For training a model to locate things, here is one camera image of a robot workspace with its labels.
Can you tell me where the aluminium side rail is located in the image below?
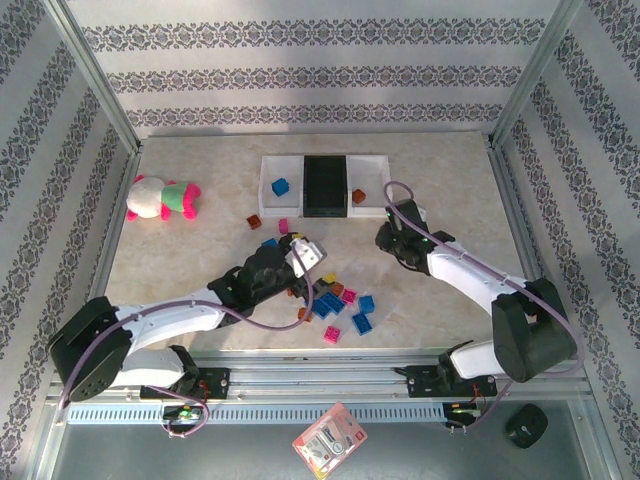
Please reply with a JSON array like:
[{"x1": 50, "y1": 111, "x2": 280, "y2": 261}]
[
  {"x1": 487, "y1": 139, "x2": 571, "y2": 361},
  {"x1": 67, "y1": 142, "x2": 146, "y2": 366}
]

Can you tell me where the white plastic bin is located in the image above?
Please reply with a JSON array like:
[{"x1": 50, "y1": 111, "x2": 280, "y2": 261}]
[
  {"x1": 258, "y1": 154, "x2": 306, "y2": 218},
  {"x1": 345, "y1": 154, "x2": 391, "y2": 220}
]

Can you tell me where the black rounded square device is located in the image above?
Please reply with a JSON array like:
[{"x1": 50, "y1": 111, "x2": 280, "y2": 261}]
[{"x1": 504, "y1": 403, "x2": 550, "y2": 450}]

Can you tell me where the slotted grey cable duct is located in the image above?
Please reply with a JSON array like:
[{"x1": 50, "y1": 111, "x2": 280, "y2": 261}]
[{"x1": 67, "y1": 403, "x2": 446, "y2": 425}]

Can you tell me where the small connector circuit board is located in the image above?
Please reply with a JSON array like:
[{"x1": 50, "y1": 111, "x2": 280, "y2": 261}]
[
  {"x1": 160, "y1": 404, "x2": 204, "y2": 422},
  {"x1": 442, "y1": 402, "x2": 484, "y2": 419}
]

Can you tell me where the white pink green plush toy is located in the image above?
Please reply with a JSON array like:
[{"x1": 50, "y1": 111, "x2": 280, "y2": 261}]
[{"x1": 124, "y1": 173, "x2": 203, "y2": 223}]

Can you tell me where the aluminium frame post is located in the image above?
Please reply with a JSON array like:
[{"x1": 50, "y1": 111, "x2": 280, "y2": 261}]
[
  {"x1": 487, "y1": 0, "x2": 586, "y2": 149},
  {"x1": 39, "y1": 0, "x2": 144, "y2": 156}
]

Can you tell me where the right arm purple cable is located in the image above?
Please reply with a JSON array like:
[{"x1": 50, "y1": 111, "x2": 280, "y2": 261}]
[{"x1": 382, "y1": 180, "x2": 586, "y2": 435}]

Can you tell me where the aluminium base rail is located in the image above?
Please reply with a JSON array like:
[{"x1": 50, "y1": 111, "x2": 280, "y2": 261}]
[{"x1": 47, "y1": 349, "x2": 594, "y2": 404}]

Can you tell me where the black plastic bin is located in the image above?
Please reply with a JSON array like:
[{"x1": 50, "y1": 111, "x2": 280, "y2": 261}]
[{"x1": 302, "y1": 154, "x2": 350, "y2": 219}]

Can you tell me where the pink blister pack card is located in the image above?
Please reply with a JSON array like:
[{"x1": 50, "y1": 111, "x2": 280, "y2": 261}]
[{"x1": 291, "y1": 401, "x2": 369, "y2": 476}]

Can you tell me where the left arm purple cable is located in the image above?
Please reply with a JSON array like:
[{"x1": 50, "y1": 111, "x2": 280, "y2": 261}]
[{"x1": 58, "y1": 247, "x2": 315, "y2": 440}]

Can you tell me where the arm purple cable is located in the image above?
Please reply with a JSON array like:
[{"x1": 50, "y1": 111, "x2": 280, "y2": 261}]
[
  {"x1": 382, "y1": 180, "x2": 586, "y2": 435},
  {"x1": 58, "y1": 247, "x2": 315, "y2": 440}
]

